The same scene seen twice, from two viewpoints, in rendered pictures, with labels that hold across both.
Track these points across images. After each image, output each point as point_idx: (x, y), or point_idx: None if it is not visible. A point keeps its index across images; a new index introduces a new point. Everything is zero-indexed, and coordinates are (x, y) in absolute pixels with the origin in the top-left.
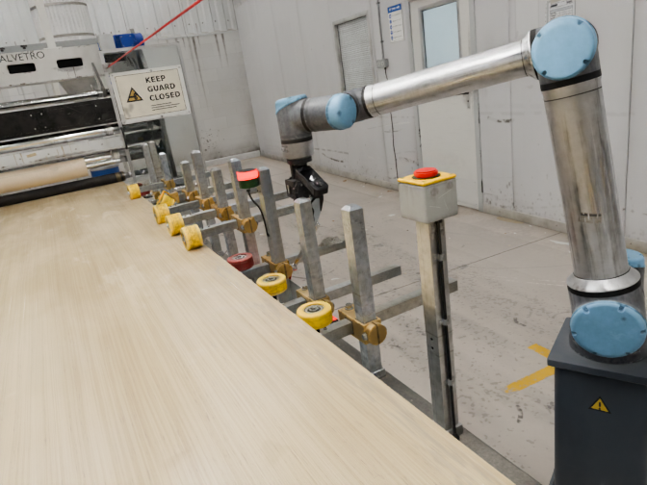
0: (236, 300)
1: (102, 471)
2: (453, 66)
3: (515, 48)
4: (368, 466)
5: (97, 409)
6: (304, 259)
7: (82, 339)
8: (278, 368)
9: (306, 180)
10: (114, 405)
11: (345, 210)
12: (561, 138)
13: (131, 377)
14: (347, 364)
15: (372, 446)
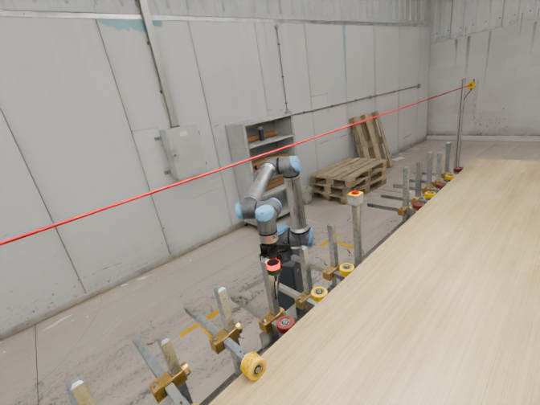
0: (345, 296)
1: (462, 276)
2: (265, 178)
3: (270, 169)
4: (413, 239)
5: (447, 295)
6: (308, 275)
7: (419, 345)
8: (389, 263)
9: (284, 244)
10: (441, 292)
11: (333, 225)
12: (299, 189)
13: (425, 297)
14: (378, 251)
15: (407, 239)
